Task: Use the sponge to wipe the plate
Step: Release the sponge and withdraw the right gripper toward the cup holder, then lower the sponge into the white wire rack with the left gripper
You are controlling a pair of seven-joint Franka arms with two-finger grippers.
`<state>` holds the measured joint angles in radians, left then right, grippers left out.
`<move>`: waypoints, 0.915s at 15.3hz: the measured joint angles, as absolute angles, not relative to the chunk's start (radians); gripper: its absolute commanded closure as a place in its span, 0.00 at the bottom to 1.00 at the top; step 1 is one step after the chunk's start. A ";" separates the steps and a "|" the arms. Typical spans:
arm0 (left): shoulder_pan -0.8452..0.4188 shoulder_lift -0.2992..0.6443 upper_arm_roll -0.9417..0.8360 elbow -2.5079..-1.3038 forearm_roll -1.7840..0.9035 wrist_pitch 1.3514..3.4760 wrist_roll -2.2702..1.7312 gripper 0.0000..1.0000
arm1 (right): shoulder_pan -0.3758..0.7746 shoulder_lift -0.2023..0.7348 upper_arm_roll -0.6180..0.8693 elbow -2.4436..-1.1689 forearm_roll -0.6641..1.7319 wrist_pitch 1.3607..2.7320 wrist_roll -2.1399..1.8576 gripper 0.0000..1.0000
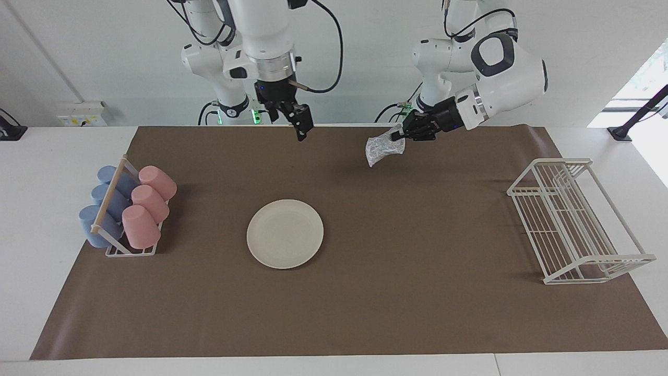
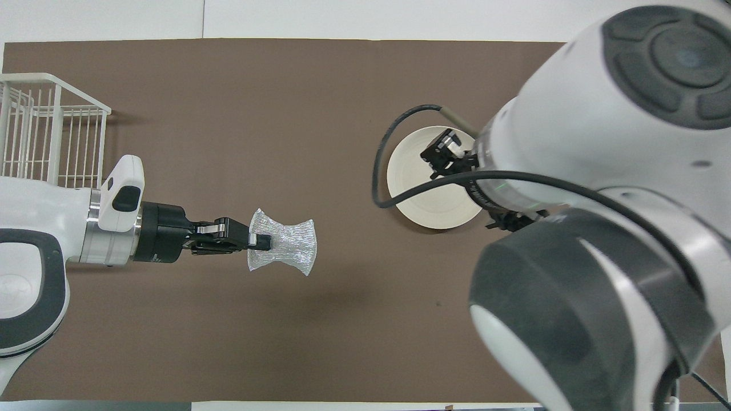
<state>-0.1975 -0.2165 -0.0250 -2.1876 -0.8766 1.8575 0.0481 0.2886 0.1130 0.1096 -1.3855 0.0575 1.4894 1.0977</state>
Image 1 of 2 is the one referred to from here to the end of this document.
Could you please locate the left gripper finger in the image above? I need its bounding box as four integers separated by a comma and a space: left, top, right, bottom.
401, 109, 435, 132
390, 125, 435, 143

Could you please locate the silver glitter sponge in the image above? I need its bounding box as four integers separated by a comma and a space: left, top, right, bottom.
365, 125, 407, 169

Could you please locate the cream round plate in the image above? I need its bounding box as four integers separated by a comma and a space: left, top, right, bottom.
246, 199, 325, 270

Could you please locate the pink plastic cup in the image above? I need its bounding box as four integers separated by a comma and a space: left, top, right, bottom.
137, 165, 178, 202
130, 184, 171, 224
121, 204, 162, 250

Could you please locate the brown paper table mat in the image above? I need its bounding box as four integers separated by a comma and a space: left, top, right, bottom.
30, 125, 668, 361

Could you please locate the blue plastic cup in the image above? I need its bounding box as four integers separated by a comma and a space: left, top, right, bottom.
78, 204, 125, 249
97, 165, 139, 198
90, 183, 132, 223

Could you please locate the white cup rack wooden rod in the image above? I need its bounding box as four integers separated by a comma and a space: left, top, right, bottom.
90, 154, 171, 258

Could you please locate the black table clamp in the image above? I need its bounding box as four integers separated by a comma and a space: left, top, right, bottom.
0, 108, 28, 142

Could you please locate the black left base cable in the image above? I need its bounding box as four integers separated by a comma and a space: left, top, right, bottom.
373, 78, 424, 124

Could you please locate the black base cable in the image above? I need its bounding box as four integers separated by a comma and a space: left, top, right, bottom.
373, 78, 424, 124
197, 100, 220, 126

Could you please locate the black right base cable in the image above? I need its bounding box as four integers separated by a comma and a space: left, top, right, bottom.
197, 100, 220, 126

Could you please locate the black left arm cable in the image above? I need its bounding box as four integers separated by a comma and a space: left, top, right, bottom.
442, 0, 518, 43

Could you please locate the white wire dish rack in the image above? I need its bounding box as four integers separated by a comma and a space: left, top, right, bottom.
506, 157, 658, 286

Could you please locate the white wall socket box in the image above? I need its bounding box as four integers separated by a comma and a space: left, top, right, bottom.
55, 100, 109, 128

